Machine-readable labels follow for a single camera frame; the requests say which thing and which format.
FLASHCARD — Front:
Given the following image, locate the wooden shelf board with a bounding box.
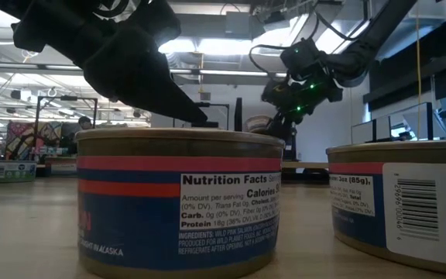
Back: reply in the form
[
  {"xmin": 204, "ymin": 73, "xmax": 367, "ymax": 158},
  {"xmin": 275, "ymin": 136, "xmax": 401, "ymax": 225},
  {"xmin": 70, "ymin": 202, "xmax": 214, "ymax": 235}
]
[{"xmin": 280, "ymin": 161, "xmax": 329, "ymax": 170}]

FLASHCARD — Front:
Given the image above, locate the person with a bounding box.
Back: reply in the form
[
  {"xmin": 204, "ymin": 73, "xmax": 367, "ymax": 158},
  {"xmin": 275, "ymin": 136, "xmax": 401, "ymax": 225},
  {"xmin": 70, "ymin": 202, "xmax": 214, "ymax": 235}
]
[{"xmin": 76, "ymin": 115, "xmax": 94, "ymax": 135}]

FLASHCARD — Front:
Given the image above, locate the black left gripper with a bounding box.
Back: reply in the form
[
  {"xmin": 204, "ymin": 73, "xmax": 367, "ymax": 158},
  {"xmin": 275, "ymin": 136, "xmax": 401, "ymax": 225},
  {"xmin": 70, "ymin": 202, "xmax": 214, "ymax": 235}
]
[{"xmin": 0, "ymin": 0, "xmax": 208, "ymax": 124}]

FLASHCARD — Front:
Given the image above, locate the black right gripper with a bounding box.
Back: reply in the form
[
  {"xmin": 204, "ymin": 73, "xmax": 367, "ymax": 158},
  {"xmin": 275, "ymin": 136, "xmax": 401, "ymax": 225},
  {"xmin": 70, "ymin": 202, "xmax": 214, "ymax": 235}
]
[{"xmin": 263, "ymin": 73, "xmax": 344, "ymax": 140}]

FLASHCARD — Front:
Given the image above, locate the grey ceiling box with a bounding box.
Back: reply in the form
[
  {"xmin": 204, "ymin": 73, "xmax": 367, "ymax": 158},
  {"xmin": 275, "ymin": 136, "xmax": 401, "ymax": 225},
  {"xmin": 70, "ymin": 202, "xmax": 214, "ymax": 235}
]
[{"xmin": 225, "ymin": 10, "xmax": 255, "ymax": 40}]

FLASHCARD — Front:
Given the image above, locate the salmon can blue red label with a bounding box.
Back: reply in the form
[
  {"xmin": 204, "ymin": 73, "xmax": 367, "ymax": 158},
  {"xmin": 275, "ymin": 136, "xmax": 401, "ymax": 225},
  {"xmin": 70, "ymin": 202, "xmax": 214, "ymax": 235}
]
[
  {"xmin": 325, "ymin": 139, "xmax": 446, "ymax": 277},
  {"xmin": 74, "ymin": 127, "xmax": 286, "ymax": 279},
  {"xmin": 245, "ymin": 114, "xmax": 276, "ymax": 135},
  {"xmin": 44, "ymin": 156, "xmax": 77, "ymax": 177}
]

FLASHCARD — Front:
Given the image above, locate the long ceiling light fixture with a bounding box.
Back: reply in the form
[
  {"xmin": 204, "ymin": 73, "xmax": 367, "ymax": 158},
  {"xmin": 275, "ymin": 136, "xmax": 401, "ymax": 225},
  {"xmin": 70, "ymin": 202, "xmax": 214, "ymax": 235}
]
[{"xmin": 168, "ymin": 68, "xmax": 288, "ymax": 78}]

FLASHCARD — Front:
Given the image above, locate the black metal rig frame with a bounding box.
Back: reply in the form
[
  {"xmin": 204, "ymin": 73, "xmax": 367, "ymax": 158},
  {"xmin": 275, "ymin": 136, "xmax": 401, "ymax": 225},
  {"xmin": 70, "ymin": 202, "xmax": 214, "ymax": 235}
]
[
  {"xmin": 172, "ymin": 102, "xmax": 231, "ymax": 131},
  {"xmin": 33, "ymin": 95, "xmax": 99, "ymax": 160}
]

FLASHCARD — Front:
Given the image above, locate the colourful patchwork quilt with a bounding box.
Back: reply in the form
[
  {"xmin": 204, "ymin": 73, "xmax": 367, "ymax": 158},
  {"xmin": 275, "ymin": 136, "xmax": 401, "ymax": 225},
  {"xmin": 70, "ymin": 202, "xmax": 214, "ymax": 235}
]
[{"xmin": 5, "ymin": 120, "xmax": 63, "ymax": 160}]

